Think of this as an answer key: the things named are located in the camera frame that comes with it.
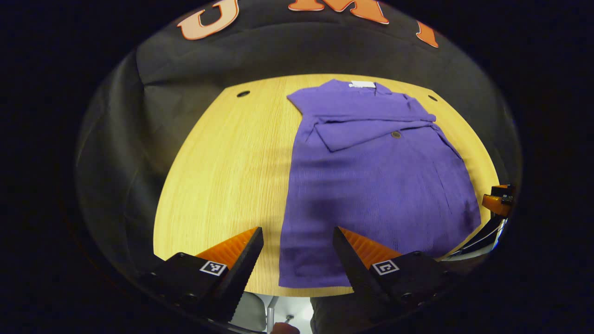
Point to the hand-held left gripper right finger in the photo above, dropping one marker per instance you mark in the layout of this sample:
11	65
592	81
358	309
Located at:
355	269

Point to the black backdrop cloth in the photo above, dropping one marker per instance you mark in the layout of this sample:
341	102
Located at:
185	69

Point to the person's dark trousers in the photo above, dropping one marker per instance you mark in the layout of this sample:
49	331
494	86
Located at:
334	315

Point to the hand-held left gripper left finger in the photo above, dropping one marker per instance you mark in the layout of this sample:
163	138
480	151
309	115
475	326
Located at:
241	273

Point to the purple shirt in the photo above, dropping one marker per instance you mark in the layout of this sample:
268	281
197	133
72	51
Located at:
371	195

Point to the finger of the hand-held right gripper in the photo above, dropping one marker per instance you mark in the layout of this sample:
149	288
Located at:
494	204

